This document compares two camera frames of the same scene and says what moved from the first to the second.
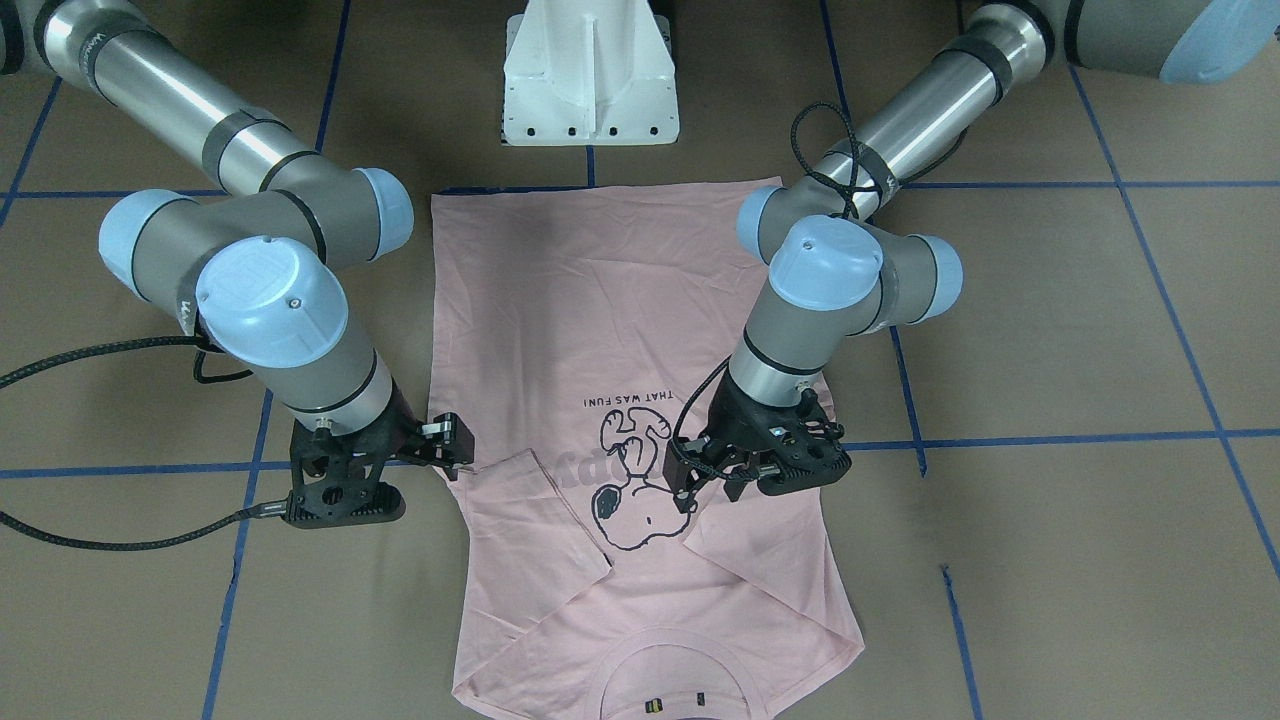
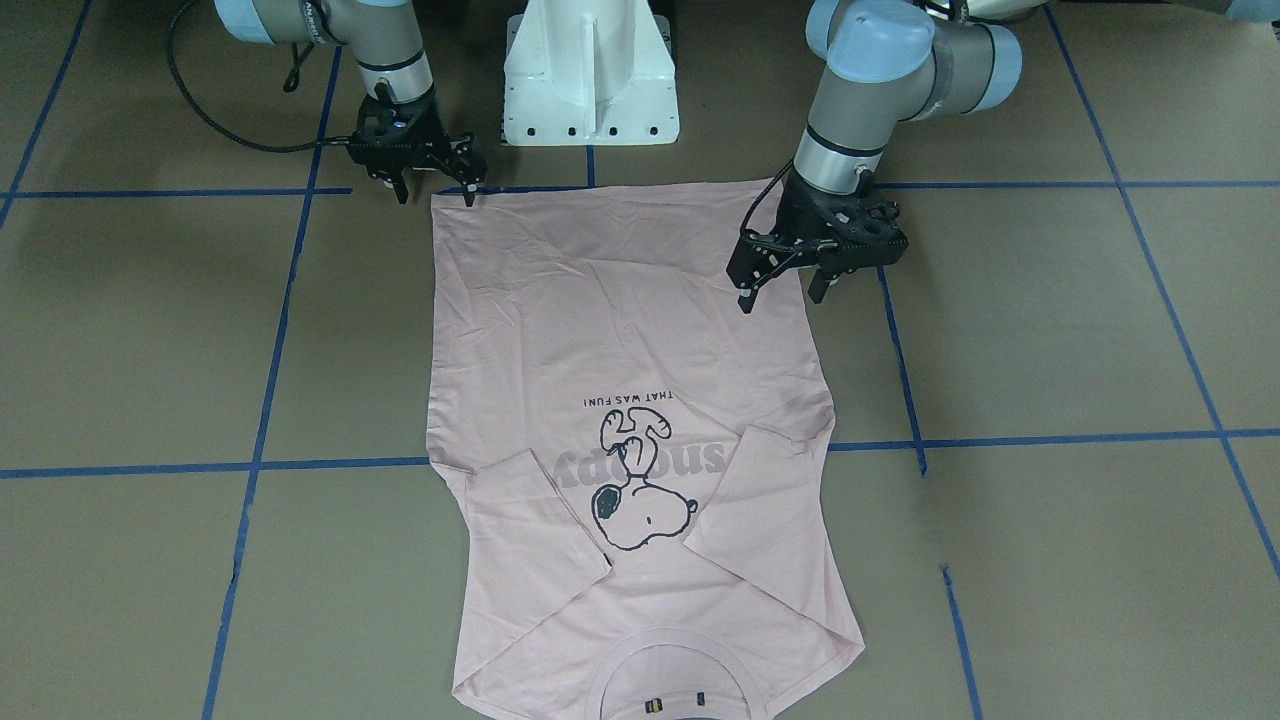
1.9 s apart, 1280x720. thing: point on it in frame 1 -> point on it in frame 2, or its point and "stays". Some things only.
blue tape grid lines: [916, 445] stays
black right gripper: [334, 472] -> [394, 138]
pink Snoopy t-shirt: [574, 334] stays
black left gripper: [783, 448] -> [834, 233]
